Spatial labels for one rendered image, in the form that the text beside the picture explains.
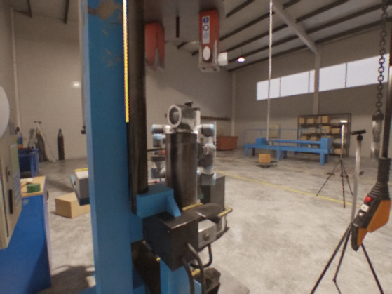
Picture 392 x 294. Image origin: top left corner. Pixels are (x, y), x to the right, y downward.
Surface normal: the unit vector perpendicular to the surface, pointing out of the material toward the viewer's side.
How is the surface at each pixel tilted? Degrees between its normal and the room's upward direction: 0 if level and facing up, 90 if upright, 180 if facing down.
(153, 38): 90
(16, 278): 90
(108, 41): 90
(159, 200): 90
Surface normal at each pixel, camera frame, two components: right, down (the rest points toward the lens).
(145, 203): 0.62, 0.07
